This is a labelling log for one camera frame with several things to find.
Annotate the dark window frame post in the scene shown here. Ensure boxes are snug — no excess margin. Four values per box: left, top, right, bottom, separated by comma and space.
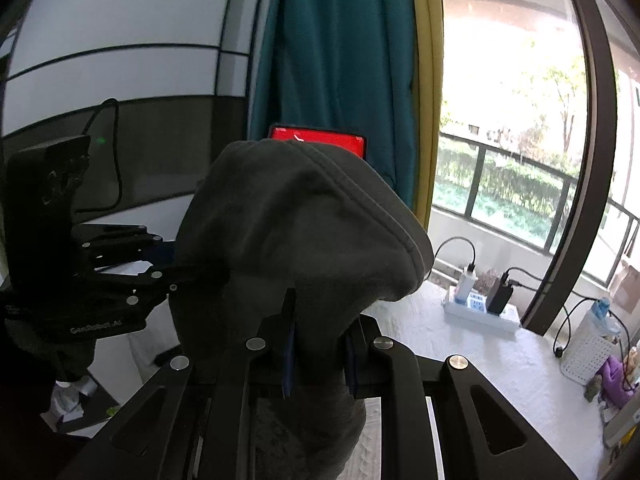
520, 0, 623, 336

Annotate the white table cover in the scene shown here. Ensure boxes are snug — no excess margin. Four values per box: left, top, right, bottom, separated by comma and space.
345, 280, 616, 480

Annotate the black cable with plug end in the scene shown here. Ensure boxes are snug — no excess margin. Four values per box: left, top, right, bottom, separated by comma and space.
552, 296, 601, 360

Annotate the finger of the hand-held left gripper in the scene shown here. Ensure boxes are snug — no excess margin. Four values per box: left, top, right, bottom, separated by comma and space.
72, 225, 163, 263
97, 262, 231, 311

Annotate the tablet with red screen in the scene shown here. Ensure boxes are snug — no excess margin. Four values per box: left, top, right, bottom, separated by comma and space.
267, 123, 368, 161

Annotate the pink hanging garment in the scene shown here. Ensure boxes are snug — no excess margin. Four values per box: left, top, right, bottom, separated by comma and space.
612, 260, 640, 311

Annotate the white charger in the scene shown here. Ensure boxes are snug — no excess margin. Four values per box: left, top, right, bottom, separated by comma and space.
457, 265, 478, 303

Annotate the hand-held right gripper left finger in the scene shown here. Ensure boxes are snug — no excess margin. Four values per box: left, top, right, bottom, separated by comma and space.
55, 287, 301, 480

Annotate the grey t-shirt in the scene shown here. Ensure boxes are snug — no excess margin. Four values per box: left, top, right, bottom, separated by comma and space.
167, 139, 435, 480

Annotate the purple toy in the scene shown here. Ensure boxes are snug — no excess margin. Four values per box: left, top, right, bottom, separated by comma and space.
597, 355, 636, 408

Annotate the black charger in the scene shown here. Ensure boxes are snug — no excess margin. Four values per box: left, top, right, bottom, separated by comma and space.
487, 280, 516, 316

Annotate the thick black gripper cable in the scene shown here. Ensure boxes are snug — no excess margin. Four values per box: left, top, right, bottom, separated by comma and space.
75, 97, 123, 213

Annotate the yellow curtain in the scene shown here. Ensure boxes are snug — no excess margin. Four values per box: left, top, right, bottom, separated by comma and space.
407, 0, 446, 231

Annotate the white perforated basket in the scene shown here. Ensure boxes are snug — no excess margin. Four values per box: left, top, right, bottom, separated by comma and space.
560, 305, 631, 386

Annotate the white power strip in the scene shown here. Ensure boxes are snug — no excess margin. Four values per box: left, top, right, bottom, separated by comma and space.
442, 285, 522, 335

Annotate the balcony railing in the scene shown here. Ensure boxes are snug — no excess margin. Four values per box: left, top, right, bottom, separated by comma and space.
435, 130, 640, 286

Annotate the teal curtain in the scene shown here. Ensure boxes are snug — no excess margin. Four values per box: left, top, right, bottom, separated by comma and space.
247, 0, 418, 211

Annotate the black charger cable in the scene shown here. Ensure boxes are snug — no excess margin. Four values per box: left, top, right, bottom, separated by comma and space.
430, 236, 477, 281
502, 266, 551, 291

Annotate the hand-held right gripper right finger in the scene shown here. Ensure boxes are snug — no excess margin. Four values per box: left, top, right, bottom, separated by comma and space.
345, 315, 581, 480

